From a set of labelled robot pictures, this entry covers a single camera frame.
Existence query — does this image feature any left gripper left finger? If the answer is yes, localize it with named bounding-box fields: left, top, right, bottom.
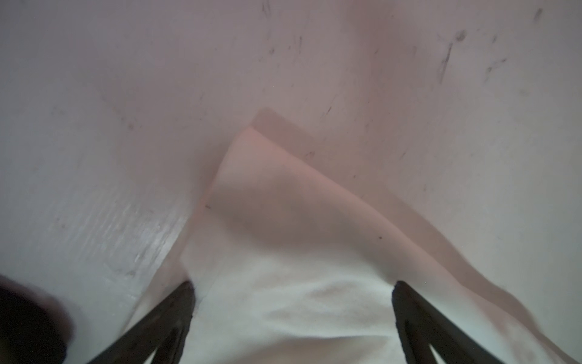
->
left=90, top=281, right=196, bottom=364

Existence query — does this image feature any folded black t shirt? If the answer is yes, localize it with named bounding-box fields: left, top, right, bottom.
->
left=1, top=276, right=74, bottom=363

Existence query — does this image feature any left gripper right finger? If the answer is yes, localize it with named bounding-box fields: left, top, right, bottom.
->
left=392, top=281, right=500, bottom=363

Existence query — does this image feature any white t shirt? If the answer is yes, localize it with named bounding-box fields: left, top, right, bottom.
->
left=131, top=109, right=571, bottom=363

